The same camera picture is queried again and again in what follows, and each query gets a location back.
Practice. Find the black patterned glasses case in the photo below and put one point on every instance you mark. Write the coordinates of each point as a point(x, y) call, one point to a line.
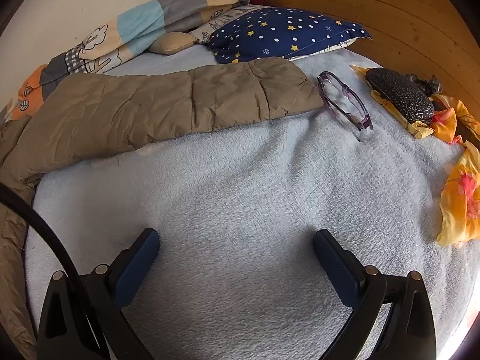
point(401, 93)

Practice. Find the patchwork cartoon quilt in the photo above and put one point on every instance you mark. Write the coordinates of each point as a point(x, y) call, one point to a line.
point(142, 22)

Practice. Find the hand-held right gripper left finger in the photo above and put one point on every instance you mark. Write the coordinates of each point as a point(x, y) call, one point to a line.
point(137, 270)

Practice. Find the wooden headboard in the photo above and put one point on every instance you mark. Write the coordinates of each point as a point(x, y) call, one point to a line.
point(375, 0)

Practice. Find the yellow floral cloth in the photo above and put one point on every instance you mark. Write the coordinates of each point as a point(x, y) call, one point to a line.
point(459, 195)

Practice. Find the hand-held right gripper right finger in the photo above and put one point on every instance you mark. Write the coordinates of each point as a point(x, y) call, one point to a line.
point(337, 266)

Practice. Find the light blue cloud bedsheet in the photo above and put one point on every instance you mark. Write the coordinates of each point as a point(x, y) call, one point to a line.
point(243, 195)

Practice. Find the brown puffer jacket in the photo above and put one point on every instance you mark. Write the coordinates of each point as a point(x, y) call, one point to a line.
point(150, 108)

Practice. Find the beige printed pillow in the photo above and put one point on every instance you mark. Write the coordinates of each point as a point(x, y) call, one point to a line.
point(170, 42)

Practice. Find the grey hair clip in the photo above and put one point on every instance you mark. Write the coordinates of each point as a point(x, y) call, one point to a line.
point(431, 84)

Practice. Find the purple eyeglasses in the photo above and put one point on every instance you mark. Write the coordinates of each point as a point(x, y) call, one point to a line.
point(345, 101)

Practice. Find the navy star-print pillow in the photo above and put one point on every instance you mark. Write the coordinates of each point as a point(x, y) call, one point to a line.
point(285, 30)

